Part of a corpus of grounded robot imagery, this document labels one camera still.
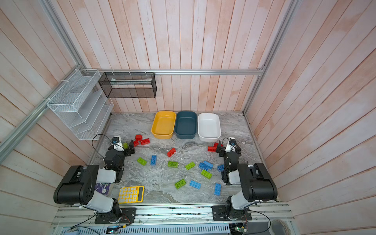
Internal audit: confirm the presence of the red lego brick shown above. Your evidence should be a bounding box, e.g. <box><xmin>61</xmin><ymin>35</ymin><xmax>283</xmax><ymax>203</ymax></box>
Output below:
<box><xmin>133</xmin><ymin>140</ymin><xmax>140</xmax><ymax>147</ymax></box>
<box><xmin>208</xmin><ymin>143</ymin><xmax>218</xmax><ymax>152</ymax></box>
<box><xmin>167</xmin><ymin>148</ymin><xmax>176</xmax><ymax>157</ymax></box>
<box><xmin>135</xmin><ymin>135</ymin><xmax>143</xmax><ymax>141</ymax></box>
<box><xmin>140</xmin><ymin>138</ymin><xmax>150</xmax><ymax>146</ymax></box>

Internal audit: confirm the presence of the green lego brick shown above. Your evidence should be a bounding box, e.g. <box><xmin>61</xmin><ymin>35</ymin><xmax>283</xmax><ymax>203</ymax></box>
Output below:
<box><xmin>185</xmin><ymin>162</ymin><xmax>195</xmax><ymax>170</ymax></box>
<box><xmin>167</xmin><ymin>161</ymin><xmax>179</xmax><ymax>168</ymax></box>
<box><xmin>137</xmin><ymin>158</ymin><xmax>147</xmax><ymax>166</ymax></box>
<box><xmin>174</xmin><ymin>179</ymin><xmax>186</xmax><ymax>190</ymax></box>

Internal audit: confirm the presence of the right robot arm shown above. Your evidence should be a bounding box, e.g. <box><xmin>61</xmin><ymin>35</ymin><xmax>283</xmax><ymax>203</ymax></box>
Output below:
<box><xmin>216</xmin><ymin>139</ymin><xmax>278</xmax><ymax>212</ymax></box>

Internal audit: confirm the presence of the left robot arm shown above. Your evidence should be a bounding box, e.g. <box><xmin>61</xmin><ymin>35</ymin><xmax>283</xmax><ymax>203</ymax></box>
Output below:
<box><xmin>53</xmin><ymin>142</ymin><xmax>135</xmax><ymax>221</ymax></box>

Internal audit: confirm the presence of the blue lego brick small right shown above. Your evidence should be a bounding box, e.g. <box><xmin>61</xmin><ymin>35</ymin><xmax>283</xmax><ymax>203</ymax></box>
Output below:
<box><xmin>217</xmin><ymin>164</ymin><xmax>224</xmax><ymax>172</ymax></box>

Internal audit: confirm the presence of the blue lego brick stacked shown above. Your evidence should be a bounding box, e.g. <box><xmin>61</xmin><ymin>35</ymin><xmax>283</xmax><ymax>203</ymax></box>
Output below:
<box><xmin>199</xmin><ymin>161</ymin><xmax>213</xmax><ymax>171</ymax></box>

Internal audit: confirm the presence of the white plastic bin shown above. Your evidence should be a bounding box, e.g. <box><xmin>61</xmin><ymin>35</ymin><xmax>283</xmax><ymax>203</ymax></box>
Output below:
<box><xmin>198</xmin><ymin>113</ymin><xmax>221</xmax><ymax>142</ymax></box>

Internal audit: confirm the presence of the blue lego brick left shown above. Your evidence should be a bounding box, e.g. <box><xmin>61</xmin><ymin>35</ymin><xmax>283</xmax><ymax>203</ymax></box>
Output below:
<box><xmin>150</xmin><ymin>155</ymin><xmax>157</xmax><ymax>166</ymax></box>

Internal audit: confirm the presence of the green lego plate right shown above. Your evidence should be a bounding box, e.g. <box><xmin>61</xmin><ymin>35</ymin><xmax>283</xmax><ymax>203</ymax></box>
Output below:
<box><xmin>201</xmin><ymin>169</ymin><xmax>212</xmax><ymax>179</ymax></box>

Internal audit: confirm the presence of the teal plastic bin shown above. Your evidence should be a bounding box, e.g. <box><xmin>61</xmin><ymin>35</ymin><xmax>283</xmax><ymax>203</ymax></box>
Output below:
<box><xmin>174</xmin><ymin>111</ymin><xmax>197</xmax><ymax>140</ymax></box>

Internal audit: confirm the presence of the yellow calculator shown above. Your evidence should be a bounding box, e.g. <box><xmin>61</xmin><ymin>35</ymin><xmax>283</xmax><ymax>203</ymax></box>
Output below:
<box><xmin>118</xmin><ymin>186</ymin><xmax>145</xmax><ymax>204</ymax></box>

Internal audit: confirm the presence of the blue lego brick lower right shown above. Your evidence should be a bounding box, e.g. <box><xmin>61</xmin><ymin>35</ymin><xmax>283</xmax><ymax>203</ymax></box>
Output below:
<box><xmin>214</xmin><ymin>183</ymin><xmax>221</xmax><ymax>196</ymax></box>

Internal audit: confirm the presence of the purple book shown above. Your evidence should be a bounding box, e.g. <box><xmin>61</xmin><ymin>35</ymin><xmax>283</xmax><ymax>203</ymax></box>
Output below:
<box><xmin>95</xmin><ymin>183</ymin><xmax>112</xmax><ymax>196</ymax></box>

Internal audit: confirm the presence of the yellow plastic bin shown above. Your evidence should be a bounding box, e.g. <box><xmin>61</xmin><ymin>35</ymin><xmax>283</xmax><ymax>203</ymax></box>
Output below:
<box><xmin>151</xmin><ymin>111</ymin><xmax>177</xmax><ymax>139</ymax></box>

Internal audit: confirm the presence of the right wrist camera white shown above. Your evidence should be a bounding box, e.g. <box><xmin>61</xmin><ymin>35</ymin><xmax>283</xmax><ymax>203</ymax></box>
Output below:
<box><xmin>225</xmin><ymin>137</ymin><xmax>237</xmax><ymax>153</ymax></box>

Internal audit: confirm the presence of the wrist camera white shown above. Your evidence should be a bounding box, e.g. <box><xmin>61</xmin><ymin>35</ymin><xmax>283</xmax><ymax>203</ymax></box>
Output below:
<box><xmin>225</xmin><ymin>137</ymin><xmax>237</xmax><ymax>153</ymax></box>
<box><xmin>111</xmin><ymin>136</ymin><xmax>124</xmax><ymax>152</ymax></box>

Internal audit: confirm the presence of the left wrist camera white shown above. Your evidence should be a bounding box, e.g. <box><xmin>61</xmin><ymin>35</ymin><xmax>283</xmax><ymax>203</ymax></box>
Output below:
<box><xmin>111</xmin><ymin>136</ymin><xmax>124</xmax><ymax>152</ymax></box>

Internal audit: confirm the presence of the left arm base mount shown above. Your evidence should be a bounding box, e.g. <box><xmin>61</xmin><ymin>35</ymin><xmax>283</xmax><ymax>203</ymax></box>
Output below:
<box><xmin>95</xmin><ymin>207</ymin><xmax>137</xmax><ymax>224</ymax></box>

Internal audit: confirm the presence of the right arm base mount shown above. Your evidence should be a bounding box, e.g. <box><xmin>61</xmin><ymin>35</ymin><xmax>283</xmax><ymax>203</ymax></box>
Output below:
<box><xmin>211</xmin><ymin>206</ymin><xmax>252</xmax><ymax>221</ymax></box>

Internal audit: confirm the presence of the white wire mesh shelf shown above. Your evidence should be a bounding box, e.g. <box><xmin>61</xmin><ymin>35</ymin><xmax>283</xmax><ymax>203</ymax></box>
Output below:
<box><xmin>48</xmin><ymin>69</ymin><xmax>114</xmax><ymax>141</ymax></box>

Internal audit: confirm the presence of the black wire mesh basket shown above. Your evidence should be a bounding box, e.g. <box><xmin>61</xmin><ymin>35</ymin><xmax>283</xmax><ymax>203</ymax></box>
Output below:
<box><xmin>99</xmin><ymin>71</ymin><xmax>157</xmax><ymax>99</ymax></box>

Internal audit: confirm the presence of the aluminium front rail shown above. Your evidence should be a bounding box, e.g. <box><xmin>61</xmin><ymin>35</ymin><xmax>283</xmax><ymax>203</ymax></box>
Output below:
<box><xmin>51</xmin><ymin>201</ymin><xmax>295</xmax><ymax>227</ymax></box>

